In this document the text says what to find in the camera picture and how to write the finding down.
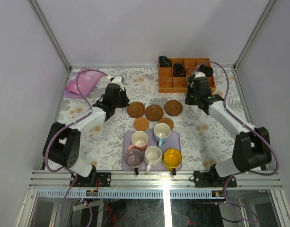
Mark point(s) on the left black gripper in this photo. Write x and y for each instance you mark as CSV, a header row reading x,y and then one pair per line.
x,y
122,100

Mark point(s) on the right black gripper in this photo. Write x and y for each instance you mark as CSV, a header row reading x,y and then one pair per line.
x,y
190,88

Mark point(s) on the light wooden coaster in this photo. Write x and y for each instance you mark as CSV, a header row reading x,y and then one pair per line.
x,y
141,124
167,121

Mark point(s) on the light blue mug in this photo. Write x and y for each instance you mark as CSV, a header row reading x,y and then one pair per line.
x,y
161,133

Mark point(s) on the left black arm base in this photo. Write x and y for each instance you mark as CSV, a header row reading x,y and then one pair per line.
x,y
98,179

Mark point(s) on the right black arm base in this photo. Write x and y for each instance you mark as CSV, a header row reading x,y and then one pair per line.
x,y
202,179

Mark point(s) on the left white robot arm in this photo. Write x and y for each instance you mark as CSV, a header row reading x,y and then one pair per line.
x,y
63,142

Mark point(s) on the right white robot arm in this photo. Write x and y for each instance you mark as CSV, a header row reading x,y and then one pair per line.
x,y
251,148

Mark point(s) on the yellow glass cup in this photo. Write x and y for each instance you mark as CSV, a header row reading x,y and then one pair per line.
x,y
172,158

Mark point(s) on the black bundle right compartment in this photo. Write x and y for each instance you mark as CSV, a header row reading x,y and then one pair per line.
x,y
206,70

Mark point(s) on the dark brown left saucer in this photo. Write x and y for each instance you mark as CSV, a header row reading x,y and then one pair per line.
x,y
136,109

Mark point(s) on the dark brown saucer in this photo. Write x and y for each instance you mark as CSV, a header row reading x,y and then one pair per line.
x,y
136,109
154,113
173,108

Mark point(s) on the dark brown right saucer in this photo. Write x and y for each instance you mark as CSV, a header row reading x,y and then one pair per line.
x,y
173,108

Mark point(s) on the pink folded cloth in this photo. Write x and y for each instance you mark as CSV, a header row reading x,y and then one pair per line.
x,y
86,82

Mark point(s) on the dark brown middle saucer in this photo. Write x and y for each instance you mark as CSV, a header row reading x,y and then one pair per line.
x,y
154,113

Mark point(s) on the black bundle far left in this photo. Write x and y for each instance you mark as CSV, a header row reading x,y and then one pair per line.
x,y
164,62

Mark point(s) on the pink mug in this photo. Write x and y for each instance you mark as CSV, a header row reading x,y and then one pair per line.
x,y
139,140

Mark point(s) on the lilac plastic tray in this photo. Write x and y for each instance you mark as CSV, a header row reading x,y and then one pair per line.
x,y
173,141

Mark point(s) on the purple mug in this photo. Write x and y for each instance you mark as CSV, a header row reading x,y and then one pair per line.
x,y
134,159

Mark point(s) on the cream white mug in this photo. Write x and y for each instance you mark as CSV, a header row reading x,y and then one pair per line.
x,y
152,157

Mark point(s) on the blue slotted cable duct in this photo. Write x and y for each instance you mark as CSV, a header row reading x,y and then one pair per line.
x,y
130,194

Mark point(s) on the aluminium front rail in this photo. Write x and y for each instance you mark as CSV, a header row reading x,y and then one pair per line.
x,y
154,180

